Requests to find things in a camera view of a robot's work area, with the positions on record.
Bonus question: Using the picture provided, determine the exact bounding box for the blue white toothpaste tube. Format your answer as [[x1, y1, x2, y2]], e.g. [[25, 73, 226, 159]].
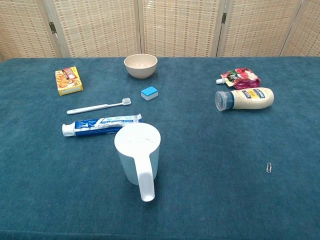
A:
[[61, 113, 144, 138]]

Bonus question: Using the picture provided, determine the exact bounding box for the white toothbrush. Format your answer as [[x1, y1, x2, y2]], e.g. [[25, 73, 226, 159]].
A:
[[66, 97, 132, 116]]

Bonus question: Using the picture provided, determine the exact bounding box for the blue white block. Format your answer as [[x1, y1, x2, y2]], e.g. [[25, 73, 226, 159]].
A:
[[140, 86, 159, 102]]

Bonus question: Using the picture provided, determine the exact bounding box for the beige bowl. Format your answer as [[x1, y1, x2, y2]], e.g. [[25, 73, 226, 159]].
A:
[[123, 54, 159, 80]]

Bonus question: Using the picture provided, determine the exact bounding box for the teal table cloth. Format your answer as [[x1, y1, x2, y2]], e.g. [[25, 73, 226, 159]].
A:
[[0, 56, 320, 240]]

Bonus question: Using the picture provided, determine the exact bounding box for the red spout pouch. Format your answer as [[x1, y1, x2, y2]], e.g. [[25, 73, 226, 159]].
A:
[[215, 67, 261, 90]]

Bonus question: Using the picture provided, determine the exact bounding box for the mayonnaise squeeze bottle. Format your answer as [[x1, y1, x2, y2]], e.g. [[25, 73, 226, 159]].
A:
[[214, 87, 275, 112]]

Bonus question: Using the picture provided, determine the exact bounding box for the woven folding screen panel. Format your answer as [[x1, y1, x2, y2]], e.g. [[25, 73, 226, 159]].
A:
[[43, 0, 142, 59], [279, 0, 320, 58], [137, 0, 225, 58], [216, 0, 305, 58], [0, 0, 64, 63]]

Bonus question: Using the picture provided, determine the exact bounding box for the yellow snack box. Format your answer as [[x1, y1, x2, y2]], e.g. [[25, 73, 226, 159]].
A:
[[54, 66, 84, 97]]

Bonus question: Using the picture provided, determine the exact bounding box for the white cup with handle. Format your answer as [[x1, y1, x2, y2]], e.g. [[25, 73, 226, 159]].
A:
[[114, 122, 162, 203]]

